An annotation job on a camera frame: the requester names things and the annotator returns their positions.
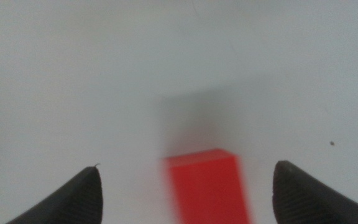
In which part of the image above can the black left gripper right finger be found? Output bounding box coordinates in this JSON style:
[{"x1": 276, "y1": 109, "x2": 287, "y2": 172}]
[{"x1": 272, "y1": 160, "x2": 358, "y2": 224}]

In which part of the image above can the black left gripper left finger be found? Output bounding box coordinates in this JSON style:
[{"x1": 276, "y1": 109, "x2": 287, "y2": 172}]
[{"x1": 6, "y1": 164, "x2": 104, "y2": 224}]

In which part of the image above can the red cube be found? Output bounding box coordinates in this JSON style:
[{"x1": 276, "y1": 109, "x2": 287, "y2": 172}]
[{"x1": 160, "y1": 148, "x2": 254, "y2": 224}]

